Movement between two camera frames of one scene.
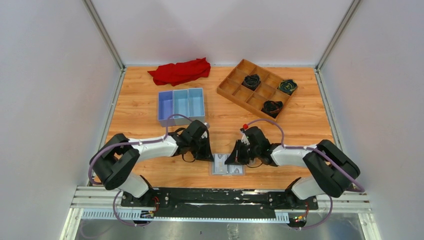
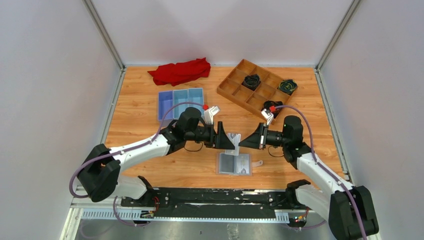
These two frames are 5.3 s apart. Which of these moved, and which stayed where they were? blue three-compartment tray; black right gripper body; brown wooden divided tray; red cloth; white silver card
Moved: white silver card; black right gripper body
Stayed: brown wooden divided tray; red cloth; blue three-compartment tray
